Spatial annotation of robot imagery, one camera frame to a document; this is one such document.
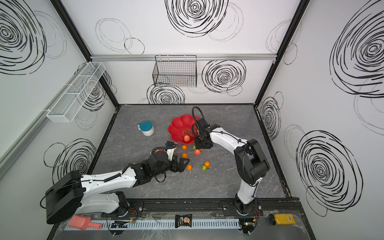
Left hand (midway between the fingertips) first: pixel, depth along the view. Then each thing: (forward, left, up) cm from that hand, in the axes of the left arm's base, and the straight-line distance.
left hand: (185, 159), depth 79 cm
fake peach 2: (+9, -6, -8) cm, 13 cm away
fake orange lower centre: (-1, -2, -8) cm, 8 cm away
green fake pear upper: (+11, -4, -8) cm, 14 cm away
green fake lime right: (-1, -10, -10) cm, 15 cm away
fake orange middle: (+7, +2, -10) cm, 12 cm away
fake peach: (+18, +1, -9) cm, 20 cm away
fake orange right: (+2, -12, -9) cm, 15 cm away
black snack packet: (-26, -2, -9) cm, 28 cm away
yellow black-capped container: (-24, -46, -8) cm, 53 cm away
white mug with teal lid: (+23, +28, -4) cm, 36 cm away
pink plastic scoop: (-29, +46, -8) cm, 55 cm away
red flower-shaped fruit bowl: (+32, +8, -11) cm, 34 cm away
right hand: (+11, -6, -6) cm, 14 cm away
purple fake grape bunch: (+23, 0, -8) cm, 24 cm away
